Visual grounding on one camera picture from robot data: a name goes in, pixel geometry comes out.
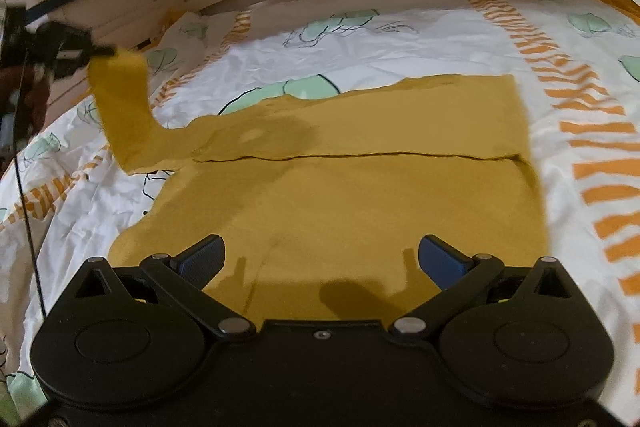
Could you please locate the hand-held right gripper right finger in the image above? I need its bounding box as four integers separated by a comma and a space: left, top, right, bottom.
392, 234, 576, 337

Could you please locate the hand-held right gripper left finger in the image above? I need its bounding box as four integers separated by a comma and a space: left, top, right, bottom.
74, 234, 253, 339

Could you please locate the mustard yellow knit sweater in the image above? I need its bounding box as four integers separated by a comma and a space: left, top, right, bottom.
89, 48, 553, 323

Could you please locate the white printed bedsheet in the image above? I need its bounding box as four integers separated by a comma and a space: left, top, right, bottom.
0, 0, 640, 418

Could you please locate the black cable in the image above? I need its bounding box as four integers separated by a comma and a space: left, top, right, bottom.
14, 57, 50, 323

